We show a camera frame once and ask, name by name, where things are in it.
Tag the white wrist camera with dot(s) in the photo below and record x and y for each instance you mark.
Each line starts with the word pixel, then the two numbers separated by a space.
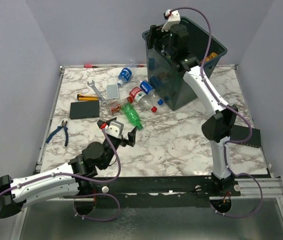
pixel 115 129
pixel 172 17

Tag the silver wrench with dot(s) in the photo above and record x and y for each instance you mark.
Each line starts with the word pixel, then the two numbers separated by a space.
pixel 103 101

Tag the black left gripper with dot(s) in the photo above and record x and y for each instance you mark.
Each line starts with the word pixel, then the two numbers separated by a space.
pixel 131 137

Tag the white grey power bank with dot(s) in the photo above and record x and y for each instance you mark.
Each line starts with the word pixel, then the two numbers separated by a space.
pixel 112 91

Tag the dark green plastic bin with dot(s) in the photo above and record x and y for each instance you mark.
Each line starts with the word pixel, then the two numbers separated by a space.
pixel 166 75

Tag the blue label bottle far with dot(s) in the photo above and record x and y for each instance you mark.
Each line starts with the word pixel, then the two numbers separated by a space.
pixel 124 76

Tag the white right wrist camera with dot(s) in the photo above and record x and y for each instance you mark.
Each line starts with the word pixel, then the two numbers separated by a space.
pixel 172 17

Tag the black flat box left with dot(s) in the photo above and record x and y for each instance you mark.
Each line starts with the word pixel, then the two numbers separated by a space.
pixel 84 110

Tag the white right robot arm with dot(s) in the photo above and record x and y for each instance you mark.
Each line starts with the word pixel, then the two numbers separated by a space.
pixel 217 128

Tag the red cap bottle small label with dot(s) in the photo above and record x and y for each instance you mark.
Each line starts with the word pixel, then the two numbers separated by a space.
pixel 115 106

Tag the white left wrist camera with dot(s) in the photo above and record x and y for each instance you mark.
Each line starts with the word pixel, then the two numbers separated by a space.
pixel 115 129

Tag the black network switch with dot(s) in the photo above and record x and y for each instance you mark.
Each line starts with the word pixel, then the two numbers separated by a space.
pixel 240 133

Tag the red label water bottle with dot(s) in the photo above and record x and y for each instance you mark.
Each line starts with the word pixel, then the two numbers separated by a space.
pixel 142 99

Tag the green plastic bottle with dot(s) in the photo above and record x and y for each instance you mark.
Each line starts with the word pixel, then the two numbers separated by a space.
pixel 132 115

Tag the pepsi bottle beside bin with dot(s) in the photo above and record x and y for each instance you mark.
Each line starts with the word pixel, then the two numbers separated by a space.
pixel 150 91

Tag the red screwdriver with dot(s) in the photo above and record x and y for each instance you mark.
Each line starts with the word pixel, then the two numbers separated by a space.
pixel 89 66

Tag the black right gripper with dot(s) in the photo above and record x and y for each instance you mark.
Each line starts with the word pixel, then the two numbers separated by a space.
pixel 155 32

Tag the orange juice bottle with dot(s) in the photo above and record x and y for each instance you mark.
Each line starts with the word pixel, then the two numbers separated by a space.
pixel 211 56

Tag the blue handled pliers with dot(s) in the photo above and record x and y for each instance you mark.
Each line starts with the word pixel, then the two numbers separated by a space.
pixel 63 126

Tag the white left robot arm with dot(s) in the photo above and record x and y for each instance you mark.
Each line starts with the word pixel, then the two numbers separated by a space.
pixel 98 163

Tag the yellow utility knife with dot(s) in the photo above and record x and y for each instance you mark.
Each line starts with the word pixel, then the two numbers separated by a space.
pixel 81 97

